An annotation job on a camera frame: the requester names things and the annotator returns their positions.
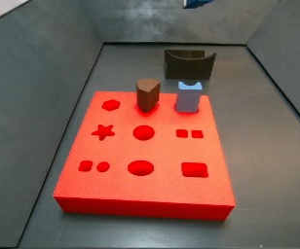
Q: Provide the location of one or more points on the black curved fixture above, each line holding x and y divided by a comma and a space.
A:
189, 65

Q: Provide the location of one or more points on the light blue peg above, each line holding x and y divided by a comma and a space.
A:
188, 97

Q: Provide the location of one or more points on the red shape-sorting board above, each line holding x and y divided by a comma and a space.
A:
152, 165

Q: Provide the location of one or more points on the brown peg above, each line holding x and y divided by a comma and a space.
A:
148, 94

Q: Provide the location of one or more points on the blue rectangular block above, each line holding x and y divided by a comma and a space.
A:
192, 4

